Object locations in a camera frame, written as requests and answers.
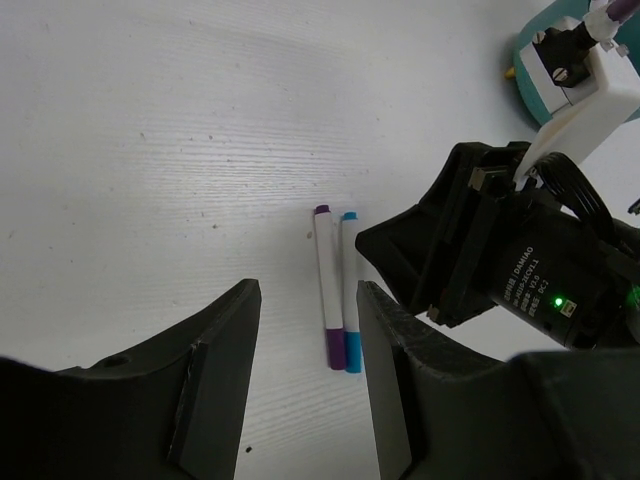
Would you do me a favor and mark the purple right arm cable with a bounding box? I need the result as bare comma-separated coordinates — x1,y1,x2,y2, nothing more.
602,0,639,24

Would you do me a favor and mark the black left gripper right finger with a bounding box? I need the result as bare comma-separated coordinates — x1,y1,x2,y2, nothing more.
357,282,639,479

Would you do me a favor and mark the teal round divided container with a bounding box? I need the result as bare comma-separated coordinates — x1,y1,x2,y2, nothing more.
511,1,639,126

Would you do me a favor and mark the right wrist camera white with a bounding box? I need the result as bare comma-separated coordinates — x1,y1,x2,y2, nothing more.
513,1,639,184

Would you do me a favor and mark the purple cap white marker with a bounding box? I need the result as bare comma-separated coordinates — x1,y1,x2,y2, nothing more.
314,204,346,371

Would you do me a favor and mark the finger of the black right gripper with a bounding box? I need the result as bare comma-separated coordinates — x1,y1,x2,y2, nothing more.
355,202,440,315

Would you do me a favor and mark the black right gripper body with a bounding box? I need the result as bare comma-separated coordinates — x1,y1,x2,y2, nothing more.
414,143,639,350

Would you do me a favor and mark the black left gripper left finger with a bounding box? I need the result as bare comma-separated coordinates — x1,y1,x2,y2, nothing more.
1,279,261,479

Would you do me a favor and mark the blue cap white marker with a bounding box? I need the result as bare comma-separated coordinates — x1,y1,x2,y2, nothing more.
341,211,362,374

